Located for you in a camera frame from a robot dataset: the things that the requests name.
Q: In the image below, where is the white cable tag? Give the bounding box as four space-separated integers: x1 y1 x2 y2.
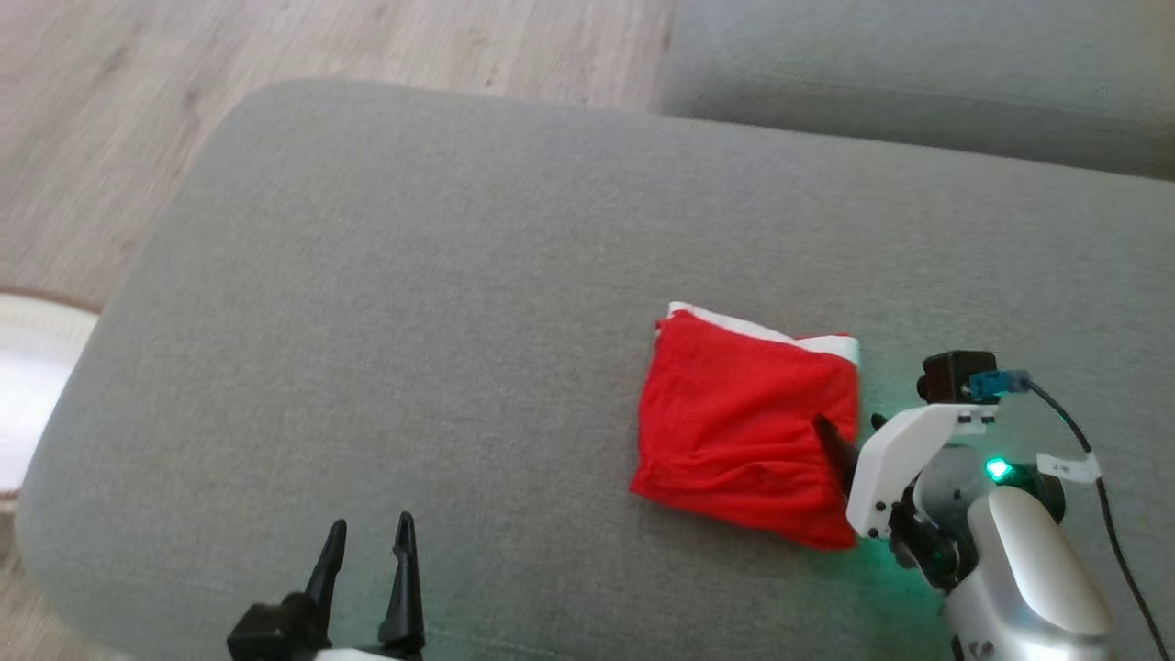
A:
1037 452 1101 485

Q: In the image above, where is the red shorts white stripe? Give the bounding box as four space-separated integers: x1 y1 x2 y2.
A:
629 301 861 552

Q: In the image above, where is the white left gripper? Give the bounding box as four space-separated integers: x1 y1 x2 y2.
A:
303 511 428 661

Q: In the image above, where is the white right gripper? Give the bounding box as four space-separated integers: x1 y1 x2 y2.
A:
812 402 997 541

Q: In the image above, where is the white round rug beige rim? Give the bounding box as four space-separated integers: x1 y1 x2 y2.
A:
0 292 102 501

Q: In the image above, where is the large grey sofa seat cushion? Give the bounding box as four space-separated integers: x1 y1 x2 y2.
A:
14 78 1175 661

